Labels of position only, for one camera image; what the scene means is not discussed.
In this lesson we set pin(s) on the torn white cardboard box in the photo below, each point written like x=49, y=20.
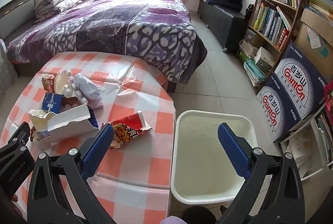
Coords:
x=67, y=117

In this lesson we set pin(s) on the white plastic bin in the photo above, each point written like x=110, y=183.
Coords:
x=208, y=156

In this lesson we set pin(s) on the stack of teal folders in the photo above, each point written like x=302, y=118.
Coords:
x=253, y=71

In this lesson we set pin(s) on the small blue box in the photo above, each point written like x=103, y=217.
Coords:
x=52, y=103

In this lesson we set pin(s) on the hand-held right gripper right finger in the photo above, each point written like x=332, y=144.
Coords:
x=234, y=151

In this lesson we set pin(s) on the stack of white books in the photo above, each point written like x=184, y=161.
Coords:
x=247, y=49

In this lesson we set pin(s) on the stack of thin booklets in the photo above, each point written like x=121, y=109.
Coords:
x=325, y=133

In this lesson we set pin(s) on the orange checkered tablecloth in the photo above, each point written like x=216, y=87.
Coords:
x=135, y=99

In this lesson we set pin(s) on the grey checked cloth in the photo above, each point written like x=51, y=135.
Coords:
x=6, y=75

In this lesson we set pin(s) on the pink snack bag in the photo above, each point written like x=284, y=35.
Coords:
x=330, y=107

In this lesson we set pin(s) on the red snack packet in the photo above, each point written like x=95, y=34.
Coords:
x=130, y=133

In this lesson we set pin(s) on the small white patterned box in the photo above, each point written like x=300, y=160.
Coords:
x=264, y=60

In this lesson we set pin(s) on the brown cardboard box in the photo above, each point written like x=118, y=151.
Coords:
x=312, y=39

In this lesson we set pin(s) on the black storage bench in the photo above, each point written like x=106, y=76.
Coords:
x=223, y=21

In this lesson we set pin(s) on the blue water carton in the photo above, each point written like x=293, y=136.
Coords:
x=275, y=112
x=299, y=78

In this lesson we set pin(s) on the white tissue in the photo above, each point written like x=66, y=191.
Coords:
x=87, y=88
x=68, y=90

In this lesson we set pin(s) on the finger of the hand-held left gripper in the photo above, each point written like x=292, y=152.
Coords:
x=15, y=135

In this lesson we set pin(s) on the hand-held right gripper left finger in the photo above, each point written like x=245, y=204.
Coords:
x=98, y=148

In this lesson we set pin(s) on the bed with purple blanket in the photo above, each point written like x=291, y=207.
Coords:
x=117, y=28

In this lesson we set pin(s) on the white metal rack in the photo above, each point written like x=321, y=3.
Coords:
x=314, y=135

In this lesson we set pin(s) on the brown shelf box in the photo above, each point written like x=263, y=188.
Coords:
x=251, y=36

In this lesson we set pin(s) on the stack of white papers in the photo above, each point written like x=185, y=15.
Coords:
x=301, y=151

